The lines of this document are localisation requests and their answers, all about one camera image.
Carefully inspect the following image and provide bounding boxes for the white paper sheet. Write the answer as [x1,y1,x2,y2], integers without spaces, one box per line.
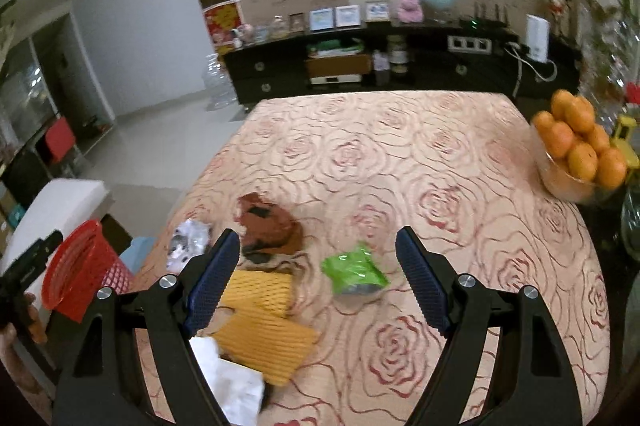
[189,336,265,426]

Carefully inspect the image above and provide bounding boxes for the person left hand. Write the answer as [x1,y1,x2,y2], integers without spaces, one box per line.
[1,293,47,396]

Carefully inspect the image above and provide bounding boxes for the pink plush toy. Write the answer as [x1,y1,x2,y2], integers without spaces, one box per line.
[397,0,423,23]

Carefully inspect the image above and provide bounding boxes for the black tv cabinet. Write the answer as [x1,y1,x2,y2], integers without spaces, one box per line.
[224,22,582,105]

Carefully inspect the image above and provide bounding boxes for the white router box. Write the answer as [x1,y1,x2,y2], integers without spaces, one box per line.
[525,15,550,64]

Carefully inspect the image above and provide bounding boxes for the red chair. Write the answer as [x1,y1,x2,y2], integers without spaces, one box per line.
[44,116,76,164]

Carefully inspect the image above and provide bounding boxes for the brown paper bag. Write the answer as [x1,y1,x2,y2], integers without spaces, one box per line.
[236,192,304,265]

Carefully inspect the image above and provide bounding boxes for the large clear water jug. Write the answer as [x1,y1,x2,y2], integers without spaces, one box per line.
[202,53,236,111]

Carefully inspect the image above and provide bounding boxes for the red yellow festive poster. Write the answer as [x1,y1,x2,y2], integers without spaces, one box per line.
[203,0,243,55]

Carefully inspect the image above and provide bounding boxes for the light blue floor mat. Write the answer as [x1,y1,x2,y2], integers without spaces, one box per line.
[119,237,155,276]

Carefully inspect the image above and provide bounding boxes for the pink flowers in vase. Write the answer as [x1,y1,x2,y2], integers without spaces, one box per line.
[574,0,639,105]

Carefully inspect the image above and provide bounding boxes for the blue framed picture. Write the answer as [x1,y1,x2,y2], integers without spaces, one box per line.
[309,8,334,32]

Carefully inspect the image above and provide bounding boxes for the clear cat print packet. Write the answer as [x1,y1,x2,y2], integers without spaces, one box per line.
[166,218,210,273]

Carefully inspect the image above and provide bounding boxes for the green snack wrapper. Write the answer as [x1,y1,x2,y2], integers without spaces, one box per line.
[320,242,388,296]

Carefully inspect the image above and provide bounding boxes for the glass bowl of oranges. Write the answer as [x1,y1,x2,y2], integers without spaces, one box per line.
[529,90,634,205]

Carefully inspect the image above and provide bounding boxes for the rose pattern tablecloth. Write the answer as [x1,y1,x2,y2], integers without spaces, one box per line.
[129,90,612,426]

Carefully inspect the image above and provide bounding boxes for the yellow foam fruit net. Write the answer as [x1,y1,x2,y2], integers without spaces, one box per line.
[220,270,293,318]

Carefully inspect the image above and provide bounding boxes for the red plastic mesh basket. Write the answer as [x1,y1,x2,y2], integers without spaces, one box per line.
[41,220,134,323]

